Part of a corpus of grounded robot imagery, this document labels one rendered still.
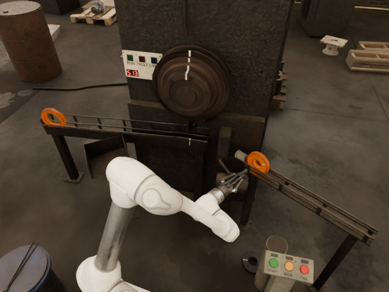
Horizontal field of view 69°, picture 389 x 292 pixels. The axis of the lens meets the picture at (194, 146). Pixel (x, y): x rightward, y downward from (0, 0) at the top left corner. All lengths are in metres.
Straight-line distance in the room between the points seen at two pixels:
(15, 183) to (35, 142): 0.56
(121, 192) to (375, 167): 2.65
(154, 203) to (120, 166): 0.22
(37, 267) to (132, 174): 1.00
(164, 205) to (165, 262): 1.22
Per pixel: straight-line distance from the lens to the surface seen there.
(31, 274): 1.93
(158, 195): 1.02
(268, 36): 1.71
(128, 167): 1.13
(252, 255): 2.24
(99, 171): 2.02
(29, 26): 4.23
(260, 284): 2.11
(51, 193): 2.83
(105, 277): 1.47
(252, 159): 1.86
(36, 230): 2.64
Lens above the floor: 2.01
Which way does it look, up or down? 42 degrees down
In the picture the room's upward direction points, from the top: 1 degrees clockwise
